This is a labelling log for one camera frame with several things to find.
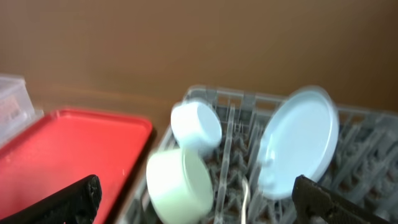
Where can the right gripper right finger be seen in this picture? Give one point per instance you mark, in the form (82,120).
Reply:
(313,200)

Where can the clear plastic waste bin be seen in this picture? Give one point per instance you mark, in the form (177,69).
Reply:
(17,110)

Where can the grey dishwasher rack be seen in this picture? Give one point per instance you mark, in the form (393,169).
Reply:
(363,169)

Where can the light blue bowl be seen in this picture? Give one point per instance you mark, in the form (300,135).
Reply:
(196,126)

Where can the white plastic spoon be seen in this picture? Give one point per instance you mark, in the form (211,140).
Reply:
(246,199)

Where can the red serving tray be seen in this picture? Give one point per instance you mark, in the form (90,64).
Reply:
(67,145)

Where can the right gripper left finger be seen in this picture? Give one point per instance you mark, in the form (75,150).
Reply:
(75,204)

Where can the light blue plate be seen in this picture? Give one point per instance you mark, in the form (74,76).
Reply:
(299,139)

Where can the green bowl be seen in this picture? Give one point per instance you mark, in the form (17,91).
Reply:
(179,186)

